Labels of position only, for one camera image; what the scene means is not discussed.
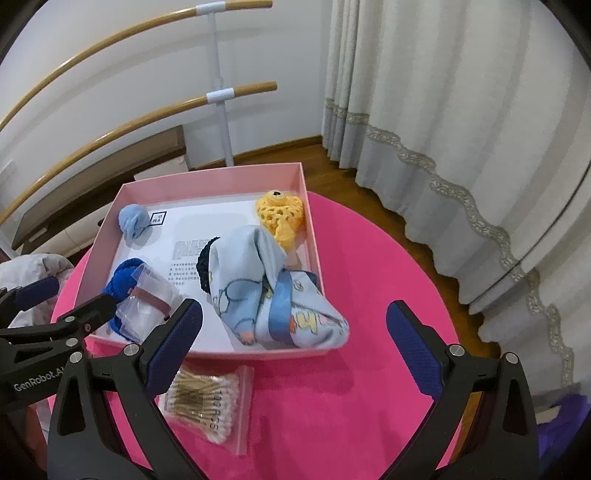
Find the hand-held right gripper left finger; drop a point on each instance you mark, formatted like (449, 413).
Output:
(178, 341)

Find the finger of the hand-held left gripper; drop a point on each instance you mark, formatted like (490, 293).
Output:
(94, 309)
(37, 290)

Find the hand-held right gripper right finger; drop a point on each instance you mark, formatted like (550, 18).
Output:
(413, 350)

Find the blue crocheted piece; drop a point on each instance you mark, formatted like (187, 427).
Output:
(121, 279)

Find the clear plastic bag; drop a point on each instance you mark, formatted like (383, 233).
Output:
(152, 288)

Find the bag of cotton swabs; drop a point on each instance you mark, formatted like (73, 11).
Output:
(207, 401)

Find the light blue cloth ball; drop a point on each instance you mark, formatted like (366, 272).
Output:
(134, 221)

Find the light blue printed cloth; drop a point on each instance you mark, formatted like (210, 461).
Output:
(244, 272)

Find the pink shallow box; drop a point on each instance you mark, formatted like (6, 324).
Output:
(207, 182)

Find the yellow crocheted toy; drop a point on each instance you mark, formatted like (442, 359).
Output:
(281, 214)

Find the white crumpled cloth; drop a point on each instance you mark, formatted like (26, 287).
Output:
(32, 270)

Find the pink round mat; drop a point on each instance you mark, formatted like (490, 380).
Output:
(346, 392)

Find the black crocheted piece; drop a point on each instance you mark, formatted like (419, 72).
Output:
(204, 263)

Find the dark brown bench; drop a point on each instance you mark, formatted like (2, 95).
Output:
(101, 175)

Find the white bench base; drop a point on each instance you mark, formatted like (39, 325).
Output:
(161, 168)

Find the purple cloth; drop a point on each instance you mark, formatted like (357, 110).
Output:
(554, 429)

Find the wooden ballet bar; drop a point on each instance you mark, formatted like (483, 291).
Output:
(115, 39)
(115, 129)

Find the white and grey curtain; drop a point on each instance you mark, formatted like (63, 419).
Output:
(438, 92)

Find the white bar support post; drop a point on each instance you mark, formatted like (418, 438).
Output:
(220, 69)

